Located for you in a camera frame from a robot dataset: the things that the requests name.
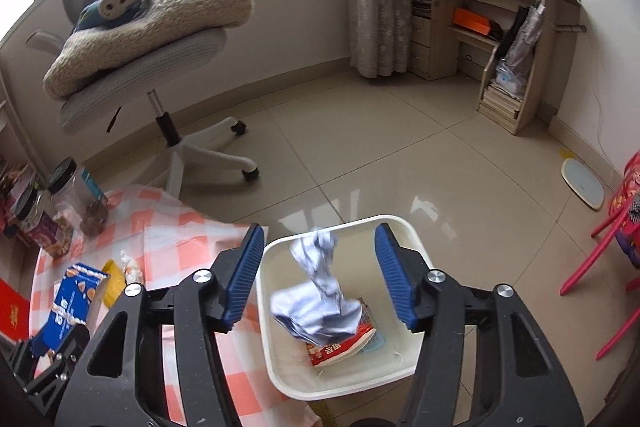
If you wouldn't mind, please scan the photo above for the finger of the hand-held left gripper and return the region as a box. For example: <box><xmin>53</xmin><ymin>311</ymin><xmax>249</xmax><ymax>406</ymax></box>
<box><xmin>22</xmin><ymin>324</ymin><xmax>93</xmax><ymax>410</ymax></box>

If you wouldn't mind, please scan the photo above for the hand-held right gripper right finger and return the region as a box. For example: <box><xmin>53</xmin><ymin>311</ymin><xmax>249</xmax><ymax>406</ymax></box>
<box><xmin>374</xmin><ymin>222</ymin><xmax>586</xmax><ymax>427</ymax></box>

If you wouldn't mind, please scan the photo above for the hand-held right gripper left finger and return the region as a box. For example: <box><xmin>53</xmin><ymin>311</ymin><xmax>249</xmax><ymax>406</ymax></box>
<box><xmin>54</xmin><ymin>223</ymin><xmax>265</xmax><ymax>427</ymax></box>

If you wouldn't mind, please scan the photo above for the blue snack packet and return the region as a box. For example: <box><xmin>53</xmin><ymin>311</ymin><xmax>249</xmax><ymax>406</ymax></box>
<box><xmin>37</xmin><ymin>262</ymin><xmax>111</xmax><ymax>355</ymax></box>

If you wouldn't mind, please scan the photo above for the white blue paper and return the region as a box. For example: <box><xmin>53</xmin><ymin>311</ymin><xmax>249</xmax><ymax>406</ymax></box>
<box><xmin>270</xmin><ymin>229</ymin><xmax>364</xmax><ymax>348</ymax></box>

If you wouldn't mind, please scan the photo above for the white plastic waste bin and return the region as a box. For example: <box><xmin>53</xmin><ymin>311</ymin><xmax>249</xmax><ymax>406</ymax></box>
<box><xmin>257</xmin><ymin>215</ymin><xmax>434</xmax><ymax>401</ymax></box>

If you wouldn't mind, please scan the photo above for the white plastic wrapper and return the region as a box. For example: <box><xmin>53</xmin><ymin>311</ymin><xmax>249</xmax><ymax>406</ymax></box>
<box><xmin>119</xmin><ymin>251</ymin><xmax>146</xmax><ymax>286</ymax></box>

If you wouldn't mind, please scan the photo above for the red box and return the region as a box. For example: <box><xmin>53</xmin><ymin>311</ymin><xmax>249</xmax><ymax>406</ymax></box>
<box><xmin>0</xmin><ymin>279</ymin><xmax>32</xmax><ymax>343</ymax></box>

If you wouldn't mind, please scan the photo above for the small blue packet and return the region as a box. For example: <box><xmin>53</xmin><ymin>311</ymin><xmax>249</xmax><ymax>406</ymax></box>
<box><xmin>362</xmin><ymin>332</ymin><xmax>387</xmax><ymax>354</ymax></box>

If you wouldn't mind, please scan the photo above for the orange white checkered tablecloth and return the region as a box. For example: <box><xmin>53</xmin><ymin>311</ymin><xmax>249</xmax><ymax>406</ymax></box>
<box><xmin>27</xmin><ymin>184</ymin><xmax>321</xmax><ymax>427</ymax></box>

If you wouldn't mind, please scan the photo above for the red snack wrapper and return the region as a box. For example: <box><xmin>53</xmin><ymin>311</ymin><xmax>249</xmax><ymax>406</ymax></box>
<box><xmin>305</xmin><ymin>301</ymin><xmax>378</xmax><ymax>367</ymax></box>

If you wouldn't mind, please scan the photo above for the yellow wrapper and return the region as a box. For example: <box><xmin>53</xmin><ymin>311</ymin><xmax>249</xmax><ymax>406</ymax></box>
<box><xmin>102</xmin><ymin>259</ymin><xmax>127</xmax><ymax>309</ymax></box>

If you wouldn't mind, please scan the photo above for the purple label nut jar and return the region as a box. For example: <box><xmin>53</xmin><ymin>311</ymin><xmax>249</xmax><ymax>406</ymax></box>
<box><xmin>15</xmin><ymin>194</ymin><xmax>76</xmax><ymax>259</ymax></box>

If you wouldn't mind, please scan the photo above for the clear jar with black lid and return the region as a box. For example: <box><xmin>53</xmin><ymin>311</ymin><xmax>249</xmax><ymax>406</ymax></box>
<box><xmin>47</xmin><ymin>157</ymin><xmax>111</xmax><ymax>238</ymax></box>

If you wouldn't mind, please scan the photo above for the pink plastic chair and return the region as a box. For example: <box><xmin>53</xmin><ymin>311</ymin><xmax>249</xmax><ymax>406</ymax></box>
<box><xmin>558</xmin><ymin>152</ymin><xmax>640</xmax><ymax>361</ymax></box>

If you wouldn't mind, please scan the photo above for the stack of books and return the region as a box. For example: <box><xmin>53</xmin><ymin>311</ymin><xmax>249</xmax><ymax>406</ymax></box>
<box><xmin>481</xmin><ymin>79</ymin><xmax>526</xmax><ymax>121</ymax></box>

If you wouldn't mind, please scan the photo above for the white bathroom scale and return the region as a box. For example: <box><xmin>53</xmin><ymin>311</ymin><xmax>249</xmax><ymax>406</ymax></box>
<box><xmin>560</xmin><ymin>157</ymin><xmax>606</xmax><ymax>212</ymax></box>

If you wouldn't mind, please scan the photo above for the white shelf unit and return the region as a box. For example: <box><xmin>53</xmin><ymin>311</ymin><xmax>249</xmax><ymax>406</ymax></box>
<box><xmin>0</xmin><ymin>72</ymin><xmax>56</xmax><ymax>240</ymax></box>

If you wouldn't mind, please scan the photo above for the grey white office chair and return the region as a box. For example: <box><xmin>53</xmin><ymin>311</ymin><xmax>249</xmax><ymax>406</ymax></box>
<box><xmin>25</xmin><ymin>0</ymin><xmax>261</xmax><ymax>202</ymax></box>

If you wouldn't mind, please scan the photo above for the wooden desk shelf unit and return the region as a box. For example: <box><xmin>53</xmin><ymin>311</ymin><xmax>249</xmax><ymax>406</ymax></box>
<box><xmin>410</xmin><ymin>0</ymin><xmax>586</xmax><ymax>136</ymax></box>

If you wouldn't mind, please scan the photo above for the white blue plastic bag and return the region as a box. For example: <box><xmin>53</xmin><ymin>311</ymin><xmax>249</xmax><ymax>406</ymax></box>
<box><xmin>495</xmin><ymin>58</ymin><xmax>527</xmax><ymax>92</ymax></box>

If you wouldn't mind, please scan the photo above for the colourful pink bag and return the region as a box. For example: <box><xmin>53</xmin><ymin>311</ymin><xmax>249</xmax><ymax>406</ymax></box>
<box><xmin>607</xmin><ymin>154</ymin><xmax>640</xmax><ymax>269</ymax></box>

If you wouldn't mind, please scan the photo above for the orange box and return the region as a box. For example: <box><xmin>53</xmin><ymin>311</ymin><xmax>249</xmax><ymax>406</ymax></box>
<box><xmin>452</xmin><ymin>7</ymin><xmax>494</xmax><ymax>36</ymax></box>

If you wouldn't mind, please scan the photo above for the silver folded umbrella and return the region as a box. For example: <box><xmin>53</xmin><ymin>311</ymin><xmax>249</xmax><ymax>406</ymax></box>
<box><xmin>500</xmin><ymin>3</ymin><xmax>549</xmax><ymax>82</ymax></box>

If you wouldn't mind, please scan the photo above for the cream fleece blanket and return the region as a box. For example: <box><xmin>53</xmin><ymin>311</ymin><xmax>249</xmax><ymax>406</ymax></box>
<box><xmin>42</xmin><ymin>0</ymin><xmax>256</xmax><ymax>98</ymax></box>

